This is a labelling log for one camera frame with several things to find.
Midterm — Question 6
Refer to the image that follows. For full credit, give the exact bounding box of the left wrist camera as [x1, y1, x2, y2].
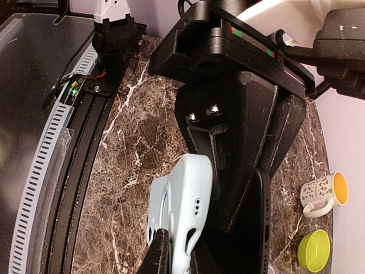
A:
[275, 7, 364, 100]

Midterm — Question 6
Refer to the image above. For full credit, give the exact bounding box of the small circuit board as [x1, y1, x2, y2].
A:
[60, 74, 86, 106]

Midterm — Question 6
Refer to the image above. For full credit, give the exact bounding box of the black smartphone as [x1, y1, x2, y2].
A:
[199, 169, 271, 273]

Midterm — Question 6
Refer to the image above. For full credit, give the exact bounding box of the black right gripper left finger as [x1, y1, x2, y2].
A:
[138, 228, 170, 274]

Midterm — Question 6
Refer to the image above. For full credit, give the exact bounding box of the white floral mug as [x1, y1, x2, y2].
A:
[300, 172, 349, 219]

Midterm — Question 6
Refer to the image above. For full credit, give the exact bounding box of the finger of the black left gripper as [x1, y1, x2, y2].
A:
[258, 94, 306, 178]
[175, 71, 278, 232]

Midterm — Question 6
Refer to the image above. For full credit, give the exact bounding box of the pink phone case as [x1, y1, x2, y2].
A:
[267, 264, 281, 274]

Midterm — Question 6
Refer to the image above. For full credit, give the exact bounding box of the light blue phone case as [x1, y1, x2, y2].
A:
[146, 154, 213, 273]

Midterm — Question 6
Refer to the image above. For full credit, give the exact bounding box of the lime green bowl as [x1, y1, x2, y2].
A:
[297, 229, 331, 273]

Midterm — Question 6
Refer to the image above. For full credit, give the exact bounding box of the black front table rail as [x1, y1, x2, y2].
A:
[39, 24, 148, 274]

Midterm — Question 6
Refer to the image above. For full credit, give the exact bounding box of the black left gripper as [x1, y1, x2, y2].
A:
[149, 2, 316, 97]

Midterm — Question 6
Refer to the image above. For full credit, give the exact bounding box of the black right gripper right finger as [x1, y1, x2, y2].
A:
[190, 241, 221, 274]

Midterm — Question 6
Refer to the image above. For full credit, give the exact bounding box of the light blue slotted cable duct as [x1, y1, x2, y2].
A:
[1, 14, 94, 273]

